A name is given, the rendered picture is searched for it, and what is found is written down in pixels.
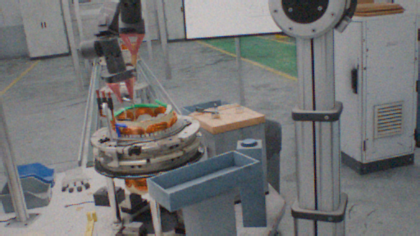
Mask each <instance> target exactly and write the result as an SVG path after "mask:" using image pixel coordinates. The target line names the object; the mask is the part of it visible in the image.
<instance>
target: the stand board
mask: <svg viewBox="0 0 420 236"><path fill-rule="evenodd" d="M236 108H238V107H232V108H230V109H226V110H222V111H219V112H222V113H223V115H222V114H220V118H214V119H211V114H212V113H207V114H204V115H197V116H195V115H194V113H192V114H189V117H191V118H194V119H195V120H197V121H198V122H199V126H200V127H202V128H203V129H206V130H207V131H208V132H210V133H211V134H219V133H222V132H226V131H228V130H232V129H239V128H243V127H245V126H251V125H256V124H260V123H263V122H265V115H262V114H260V113H258V112H256V111H252V110H249V109H248V108H246V107H244V112H242V113H239V114H235V109H236Z"/></svg>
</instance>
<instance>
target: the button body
mask: <svg viewBox="0 0 420 236"><path fill-rule="evenodd" d="M256 141H257V142H258V145H257V146H254V147H242V146H241V142H242V141H238V146H237V152H240V153H241V154H244V155H245V156H247V157H251V158H253V159H254V160H257V161H260V179H256V180H254V181H252V182H249V183H246V184H243V185H241V186H240V195H241V210H242V219H243V227H244V228H251V227H267V211H266V201H265V190H264V170H263V150H262V141H261V140H256Z"/></svg>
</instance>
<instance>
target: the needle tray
mask: <svg viewBox="0 0 420 236"><path fill-rule="evenodd" d="M256 179H260V161H257V160H254V159H253V158H251V157H247V156H245V155H244V154H241V153H240V152H236V151H234V150H233V151H230V152H225V153H222V154H221V155H218V156H216V157H211V158H208V159H207V160H204V161H199V162H196V163H194V164H190V165H187V166H184V167H182V168H178V169H176V170H173V171H168V172H166V173H164V174H160V175H155V176H154V177H151V178H149V179H147V181H148V190H149V194H150V197H153V199H154V200H156V201H157V202H159V203H160V204H161V205H163V206H164V207H165V208H166V209H167V210H169V212H173V211H176V210H178V209H181V208H183V213H184V223H185V233H186V236H237V228H236V220H235V206H234V190H233V188H236V187H239V186H241V185H243V184H246V183H249V182H252V181H254V180H256Z"/></svg>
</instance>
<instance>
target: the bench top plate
mask: <svg viewBox="0 0 420 236"><path fill-rule="evenodd" d="M83 172H84V173H86V174H87V177H88V180H89V184H90V186H91V187H90V188H86V187H85V186H84V185H83V184H82V189H83V190H82V191H81V192H77V190H76V186H74V190H73V193H69V188H66V191H65V192H63V191H62V178H64V177H66V174H65V173H66V172H62V173H59V174H56V181H55V184H54V187H53V188H52V198H51V201H50V202H49V203H48V206H42V207H39V208H35V209H28V213H42V215H41V216H40V217H39V218H38V219H37V220H36V221H35V222H34V223H32V224H31V225H30V226H29V227H27V228H21V227H5V224H6V223H8V222H9V221H10V220H9V219H10V218H14V217H15V216H16V214H15V212H10V213H7V214H6V213H5V211H4V208H3V206H2V205H1V207H0V220H9V221H7V222H2V223H0V236H12V235H16V234H24V233H28V232H30V231H37V230H40V229H44V232H43V236H68V235H69V236H84V230H85V227H86V224H87V216H86V212H87V211H90V212H91V211H96V215H97V219H98V220H97V222H94V229H93V233H92V236H97V233H96V229H97V226H98V222H99V221H100V220H101V219H102V218H103V216H104V215H106V213H108V212H109V211H110V210H111V207H107V206H95V205H94V197H93V194H92V195H90V196H88V195H87V193H95V192H96V191H97V190H98V189H100V188H101V187H103V186H105V187H107V183H106V179H105V175H100V174H98V172H97V171H96V170H94V167H89V168H85V169H83ZM114 180H115V184H116V186H121V187H122V188H124V189H125V193H127V192H129V191H127V190H126V188H125V186H124V180H123V179H114ZM268 191H269V194H268V195H265V201H266V211H267V227H251V228H244V227H243V219H242V210H241V203H239V204H237V205H235V220H236V228H237V236H271V234H272V231H273V230H274V229H275V226H276V224H277V222H278V220H279V218H280V216H281V214H282V213H283V210H284V209H285V207H286V202H285V201H284V199H283V197H281V196H280V195H279V194H278V192H277V191H276V190H275V189H274V188H273V187H272V186H271V185H270V184H269V183H268ZM85 199H86V201H85ZM88 199H89V201H88ZM91 201H93V202H91ZM82 202H88V203H85V204H84V203H82ZM75 203H81V204H80V205H73V206H68V207H64V206H66V205H70V204H75ZM77 207H83V209H81V210H80V211H77V210H76V209H77ZM83 215H84V216H83ZM100 216H101V217H100ZM67 221H69V222H67ZM73 225H74V226H73ZM71 226H73V227H71ZM68 231H69V232H68Z"/></svg>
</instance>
